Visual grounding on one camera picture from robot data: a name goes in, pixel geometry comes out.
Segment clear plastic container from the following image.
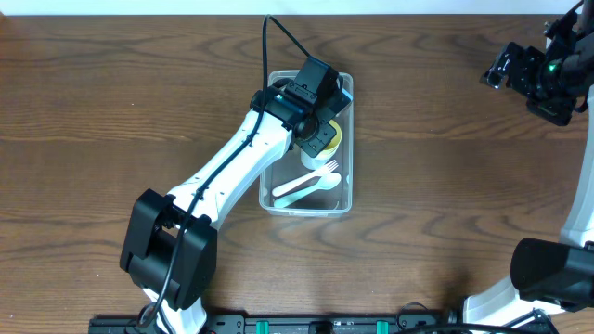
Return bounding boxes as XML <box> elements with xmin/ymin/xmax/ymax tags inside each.
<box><xmin>258</xmin><ymin>70</ymin><xmax>355</xmax><ymax>219</ymax></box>

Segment yellow plastic cup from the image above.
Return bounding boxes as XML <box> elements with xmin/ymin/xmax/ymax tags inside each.
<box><xmin>320</xmin><ymin>120</ymin><xmax>342</xmax><ymax>157</ymax></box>

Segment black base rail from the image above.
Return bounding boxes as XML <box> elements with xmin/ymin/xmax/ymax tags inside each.
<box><xmin>87</xmin><ymin>304</ymin><xmax>553</xmax><ymax>334</ymax></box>

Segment white plastic cup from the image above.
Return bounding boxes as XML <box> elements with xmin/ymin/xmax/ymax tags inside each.
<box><xmin>300</xmin><ymin>150</ymin><xmax>332</xmax><ymax>170</ymax></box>

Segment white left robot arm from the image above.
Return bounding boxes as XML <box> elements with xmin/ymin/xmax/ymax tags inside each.
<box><xmin>120</xmin><ymin>79</ymin><xmax>353</xmax><ymax>333</ymax></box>

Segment white plastic fork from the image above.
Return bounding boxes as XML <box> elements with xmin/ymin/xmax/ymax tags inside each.
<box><xmin>272</xmin><ymin>160</ymin><xmax>339</xmax><ymax>197</ymax></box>

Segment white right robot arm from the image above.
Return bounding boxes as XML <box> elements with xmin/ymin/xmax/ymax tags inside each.
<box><xmin>461</xmin><ymin>38</ymin><xmax>593</xmax><ymax>332</ymax></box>

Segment light green plastic spoon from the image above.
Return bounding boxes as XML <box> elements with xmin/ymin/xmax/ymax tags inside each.
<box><xmin>274</xmin><ymin>173</ymin><xmax>342</xmax><ymax>208</ymax></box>

